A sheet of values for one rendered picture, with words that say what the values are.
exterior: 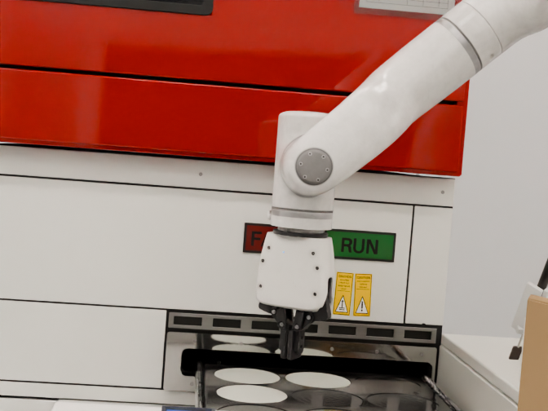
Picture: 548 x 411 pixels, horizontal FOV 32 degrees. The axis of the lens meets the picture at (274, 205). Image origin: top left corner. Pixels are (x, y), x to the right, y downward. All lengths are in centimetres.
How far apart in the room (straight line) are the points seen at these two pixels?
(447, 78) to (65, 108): 58
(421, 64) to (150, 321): 61
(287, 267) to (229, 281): 28
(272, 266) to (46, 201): 43
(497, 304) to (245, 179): 179
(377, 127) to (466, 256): 198
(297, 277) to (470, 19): 41
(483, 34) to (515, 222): 194
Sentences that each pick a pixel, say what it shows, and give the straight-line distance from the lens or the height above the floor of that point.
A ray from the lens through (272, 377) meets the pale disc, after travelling 149.
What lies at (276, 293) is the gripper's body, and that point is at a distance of 131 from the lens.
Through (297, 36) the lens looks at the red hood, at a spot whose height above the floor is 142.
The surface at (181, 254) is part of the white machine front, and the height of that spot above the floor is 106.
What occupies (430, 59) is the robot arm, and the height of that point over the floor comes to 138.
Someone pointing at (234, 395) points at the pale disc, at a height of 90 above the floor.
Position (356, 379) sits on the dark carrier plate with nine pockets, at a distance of 153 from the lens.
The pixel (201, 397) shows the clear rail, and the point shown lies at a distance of 134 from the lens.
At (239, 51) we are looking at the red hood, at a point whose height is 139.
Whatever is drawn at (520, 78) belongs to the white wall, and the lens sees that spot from 322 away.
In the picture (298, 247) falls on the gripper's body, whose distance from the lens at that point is 129.
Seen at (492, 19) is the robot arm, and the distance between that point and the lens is 133.
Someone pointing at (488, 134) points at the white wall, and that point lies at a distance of 318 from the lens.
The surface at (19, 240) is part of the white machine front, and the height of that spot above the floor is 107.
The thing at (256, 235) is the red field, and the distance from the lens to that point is 156.
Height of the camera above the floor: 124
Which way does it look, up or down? 3 degrees down
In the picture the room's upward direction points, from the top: 4 degrees clockwise
